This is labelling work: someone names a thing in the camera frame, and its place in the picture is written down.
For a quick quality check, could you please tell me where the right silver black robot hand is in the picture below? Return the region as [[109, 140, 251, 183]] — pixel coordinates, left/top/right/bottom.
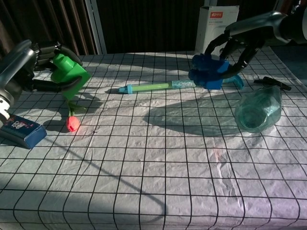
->
[[203, 11, 288, 80]]

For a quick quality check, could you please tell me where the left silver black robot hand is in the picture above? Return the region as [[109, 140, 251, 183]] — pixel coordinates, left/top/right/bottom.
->
[[0, 39, 83, 104]]

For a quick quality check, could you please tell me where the green toy block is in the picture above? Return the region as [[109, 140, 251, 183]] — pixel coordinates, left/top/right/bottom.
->
[[51, 53, 91, 100]]

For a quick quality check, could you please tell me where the white product carton box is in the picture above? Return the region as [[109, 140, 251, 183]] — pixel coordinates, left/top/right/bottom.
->
[[194, 5, 240, 57]]

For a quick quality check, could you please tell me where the dark blue printed box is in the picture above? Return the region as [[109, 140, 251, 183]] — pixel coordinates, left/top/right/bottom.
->
[[0, 114, 47, 150]]

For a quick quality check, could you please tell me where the artificial red tulip flower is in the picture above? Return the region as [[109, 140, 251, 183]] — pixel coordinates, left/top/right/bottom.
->
[[66, 95, 87, 132]]

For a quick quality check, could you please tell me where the green transparent spray bottle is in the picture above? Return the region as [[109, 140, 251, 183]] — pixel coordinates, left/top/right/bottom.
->
[[234, 76, 292, 134]]

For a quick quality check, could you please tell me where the green blue toy water pump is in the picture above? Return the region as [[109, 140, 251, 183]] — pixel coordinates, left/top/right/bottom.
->
[[117, 74, 245, 95]]

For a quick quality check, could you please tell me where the white black checkered tablecloth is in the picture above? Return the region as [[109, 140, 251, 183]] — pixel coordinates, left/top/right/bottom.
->
[[0, 46, 307, 230]]

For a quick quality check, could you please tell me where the grey metal frame post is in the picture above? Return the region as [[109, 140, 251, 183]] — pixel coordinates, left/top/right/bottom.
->
[[83, 0, 107, 55]]

